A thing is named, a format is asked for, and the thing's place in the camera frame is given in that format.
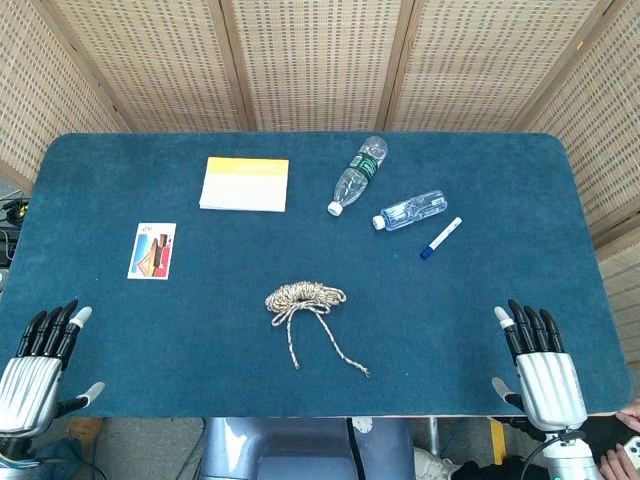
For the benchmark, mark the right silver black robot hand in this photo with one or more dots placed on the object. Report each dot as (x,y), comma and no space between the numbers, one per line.
(550,385)

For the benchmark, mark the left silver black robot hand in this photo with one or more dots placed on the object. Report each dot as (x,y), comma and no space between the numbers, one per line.
(30,385)

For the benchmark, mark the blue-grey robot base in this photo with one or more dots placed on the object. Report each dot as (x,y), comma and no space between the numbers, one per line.
(300,450)

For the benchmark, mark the white handheld controller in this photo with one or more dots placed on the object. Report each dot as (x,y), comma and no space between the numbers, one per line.
(631,446)

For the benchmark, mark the bystander bare hand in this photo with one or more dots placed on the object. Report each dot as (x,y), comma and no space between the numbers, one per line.
(617,465)

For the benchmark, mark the metal table leg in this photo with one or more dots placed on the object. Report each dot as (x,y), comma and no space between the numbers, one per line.
(435,435)

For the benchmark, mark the white sneaker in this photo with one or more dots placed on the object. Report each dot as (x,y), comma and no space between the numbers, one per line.
(432,465)

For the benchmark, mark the black and yellow stand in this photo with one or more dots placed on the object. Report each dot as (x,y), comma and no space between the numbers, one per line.
(14,209)

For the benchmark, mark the colourful picture postcard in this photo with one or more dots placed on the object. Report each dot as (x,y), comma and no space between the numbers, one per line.
(151,252)

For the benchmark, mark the blue felt table mat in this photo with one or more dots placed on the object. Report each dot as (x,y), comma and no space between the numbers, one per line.
(200,325)

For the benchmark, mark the white marker with blue cap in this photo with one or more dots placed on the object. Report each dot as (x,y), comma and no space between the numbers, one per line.
(442,237)

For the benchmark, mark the clear bottle with blue label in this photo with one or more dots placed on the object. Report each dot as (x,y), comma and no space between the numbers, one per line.
(415,207)

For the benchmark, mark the woven bamboo screen panel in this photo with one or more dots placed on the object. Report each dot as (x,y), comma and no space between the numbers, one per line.
(610,150)
(320,65)
(475,65)
(150,65)
(30,100)

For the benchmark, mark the clear bottle with green label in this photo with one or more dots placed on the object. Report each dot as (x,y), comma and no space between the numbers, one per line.
(357,177)

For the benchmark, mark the yellow and white notebook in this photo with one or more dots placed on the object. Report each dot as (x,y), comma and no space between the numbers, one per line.
(245,190)

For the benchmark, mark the white round mounting bracket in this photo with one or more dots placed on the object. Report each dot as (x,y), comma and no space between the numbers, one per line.
(362,426)

